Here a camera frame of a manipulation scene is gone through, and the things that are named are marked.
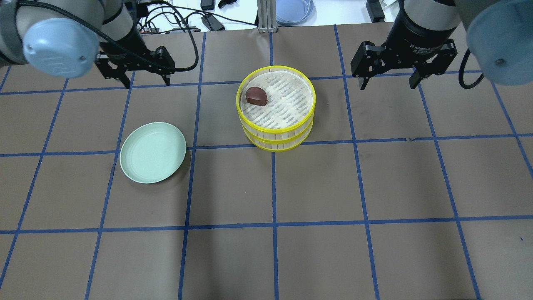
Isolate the blue plate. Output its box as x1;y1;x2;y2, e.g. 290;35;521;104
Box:
276;0;315;25

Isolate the aluminium frame post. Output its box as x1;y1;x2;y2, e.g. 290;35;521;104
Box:
257;0;278;33

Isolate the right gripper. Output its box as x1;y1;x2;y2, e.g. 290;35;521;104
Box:
351;8;458;90

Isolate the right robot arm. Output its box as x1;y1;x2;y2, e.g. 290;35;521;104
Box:
350;0;533;90

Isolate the light green plate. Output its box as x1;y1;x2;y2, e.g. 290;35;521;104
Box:
119;122;187;184

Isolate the yellow bamboo steamer basket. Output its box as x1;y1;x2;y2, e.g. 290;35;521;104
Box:
236;66;316;152

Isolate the brown steamed bun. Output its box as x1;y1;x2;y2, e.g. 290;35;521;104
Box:
245;87;268;107

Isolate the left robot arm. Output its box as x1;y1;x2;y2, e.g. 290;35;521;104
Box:
0;0;175;88

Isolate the black power adapter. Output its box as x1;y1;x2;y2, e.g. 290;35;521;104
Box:
201;15;225;32

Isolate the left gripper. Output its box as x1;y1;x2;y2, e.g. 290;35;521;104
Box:
95;25;175;89

